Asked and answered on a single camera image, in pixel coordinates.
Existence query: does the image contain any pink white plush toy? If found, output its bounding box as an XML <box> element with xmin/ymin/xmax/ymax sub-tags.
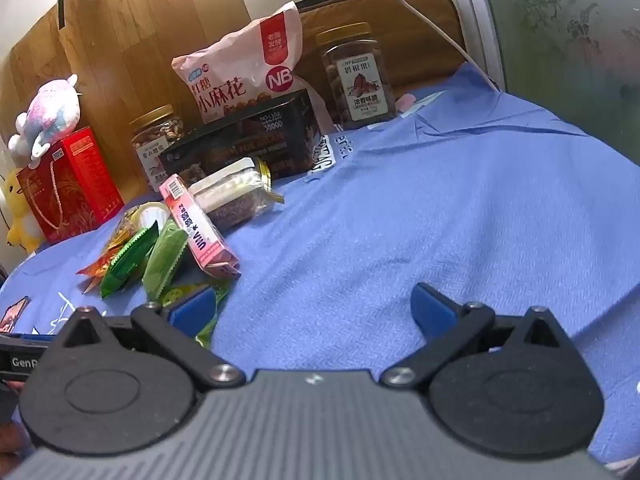
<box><xmin>7</xmin><ymin>74</ymin><xmax>81</xmax><ymax>170</ymax></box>

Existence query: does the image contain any tall pecan jar yellow lid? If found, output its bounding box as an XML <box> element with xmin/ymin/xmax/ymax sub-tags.
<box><xmin>315</xmin><ymin>22</ymin><xmax>399</xmax><ymax>130</ymax></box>

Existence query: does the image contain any short nut jar yellow lid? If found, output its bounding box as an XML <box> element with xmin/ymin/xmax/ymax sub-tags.
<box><xmin>129</xmin><ymin>105</ymin><xmax>187</xmax><ymax>193</ymax></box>

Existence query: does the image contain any white round snack cup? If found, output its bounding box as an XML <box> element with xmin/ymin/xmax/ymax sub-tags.
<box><xmin>135</xmin><ymin>202</ymin><xmax>171</xmax><ymax>229</ymax></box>

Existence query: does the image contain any large pink snack bag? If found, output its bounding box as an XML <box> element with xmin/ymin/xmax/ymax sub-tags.
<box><xmin>171</xmin><ymin>1</ymin><xmax>341</xmax><ymax>133</ymax></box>

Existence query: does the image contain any pink snack box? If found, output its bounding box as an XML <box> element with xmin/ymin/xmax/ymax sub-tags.
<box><xmin>159</xmin><ymin>174</ymin><xmax>242</xmax><ymax>279</ymax></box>

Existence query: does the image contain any wooden board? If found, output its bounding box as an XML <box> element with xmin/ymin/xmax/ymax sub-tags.
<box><xmin>0</xmin><ymin>0</ymin><xmax>252</xmax><ymax>201</ymax></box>

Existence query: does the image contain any blue printed blanket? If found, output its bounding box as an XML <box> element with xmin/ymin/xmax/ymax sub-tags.
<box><xmin>0</xmin><ymin>62</ymin><xmax>640</xmax><ymax>477</ymax></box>

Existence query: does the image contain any white charging cable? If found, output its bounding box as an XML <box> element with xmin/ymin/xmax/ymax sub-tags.
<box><xmin>354</xmin><ymin>0</ymin><xmax>502</xmax><ymax>94</ymax></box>

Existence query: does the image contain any dark cardboard box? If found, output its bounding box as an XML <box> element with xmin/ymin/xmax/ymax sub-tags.
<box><xmin>159</xmin><ymin>89</ymin><xmax>326</xmax><ymax>186</ymax></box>

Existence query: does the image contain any red gift box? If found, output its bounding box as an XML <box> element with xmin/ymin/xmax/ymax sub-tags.
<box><xmin>16</xmin><ymin>126</ymin><xmax>125</xmax><ymax>246</ymax></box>

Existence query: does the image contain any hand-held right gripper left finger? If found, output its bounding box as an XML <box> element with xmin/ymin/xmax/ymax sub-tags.
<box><xmin>50</xmin><ymin>282</ymin><xmax>247</xmax><ymax>392</ymax></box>

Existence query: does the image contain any clear plastic grain jar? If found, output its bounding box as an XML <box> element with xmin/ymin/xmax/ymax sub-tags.
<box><xmin>189</xmin><ymin>156</ymin><xmax>286</xmax><ymax>231</ymax></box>

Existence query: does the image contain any white window frame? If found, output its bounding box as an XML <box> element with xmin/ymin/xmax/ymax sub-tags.
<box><xmin>442</xmin><ymin>0</ymin><xmax>507</xmax><ymax>94</ymax></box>

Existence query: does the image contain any person's left hand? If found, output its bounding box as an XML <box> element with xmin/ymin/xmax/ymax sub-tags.
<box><xmin>0</xmin><ymin>417</ymin><xmax>32</xmax><ymax>456</ymax></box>

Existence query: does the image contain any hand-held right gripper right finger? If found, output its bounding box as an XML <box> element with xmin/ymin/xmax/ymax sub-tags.
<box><xmin>379</xmin><ymin>282</ymin><xmax>577</xmax><ymax>392</ymax></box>

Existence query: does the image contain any yellow duck plush toy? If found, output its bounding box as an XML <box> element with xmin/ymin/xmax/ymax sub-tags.
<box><xmin>0</xmin><ymin>167</ymin><xmax>46</xmax><ymax>255</ymax></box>

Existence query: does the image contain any brown cushion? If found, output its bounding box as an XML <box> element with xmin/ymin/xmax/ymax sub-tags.
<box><xmin>297</xmin><ymin>0</ymin><xmax>468</xmax><ymax>103</ymax></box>

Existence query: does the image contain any bright green snack packet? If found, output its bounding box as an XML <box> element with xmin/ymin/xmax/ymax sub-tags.
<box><xmin>100</xmin><ymin>220</ymin><xmax>161</xmax><ymax>300</ymax></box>

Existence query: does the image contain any frosted window glass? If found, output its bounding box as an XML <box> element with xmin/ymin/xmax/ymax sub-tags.
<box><xmin>480</xmin><ymin>0</ymin><xmax>640</xmax><ymax>172</ymax></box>

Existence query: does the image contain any light green snack packet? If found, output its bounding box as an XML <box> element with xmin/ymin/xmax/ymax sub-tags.
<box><xmin>142</xmin><ymin>220</ymin><xmax>190</xmax><ymax>304</ymax></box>

